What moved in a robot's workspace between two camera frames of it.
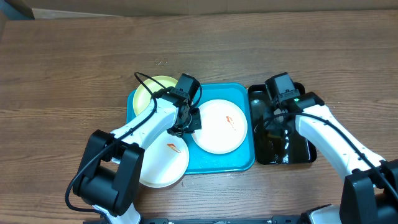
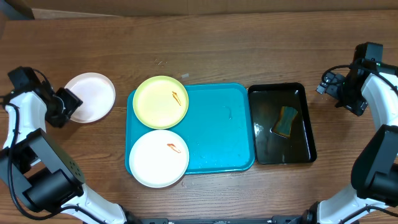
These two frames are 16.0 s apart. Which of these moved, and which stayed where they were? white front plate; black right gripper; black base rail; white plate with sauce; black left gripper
Moved: white plate with sauce; black right gripper; black left gripper
Stayed: white front plate; black base rail
